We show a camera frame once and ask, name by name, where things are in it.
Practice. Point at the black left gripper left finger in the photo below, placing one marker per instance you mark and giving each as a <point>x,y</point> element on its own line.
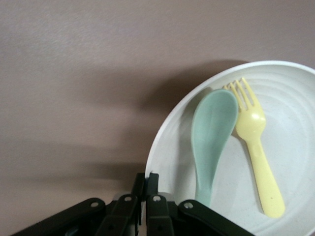
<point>115,218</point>

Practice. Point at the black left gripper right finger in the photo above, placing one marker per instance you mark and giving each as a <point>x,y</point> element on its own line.
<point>160,216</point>

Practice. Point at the yellow plastic fork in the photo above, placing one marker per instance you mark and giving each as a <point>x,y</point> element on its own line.
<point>261,159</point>

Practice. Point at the round white speckled plate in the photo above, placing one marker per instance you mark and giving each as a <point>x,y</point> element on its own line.
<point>290,137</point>

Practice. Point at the pale green plastic spoon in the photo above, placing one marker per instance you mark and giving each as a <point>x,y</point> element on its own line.
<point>211,123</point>

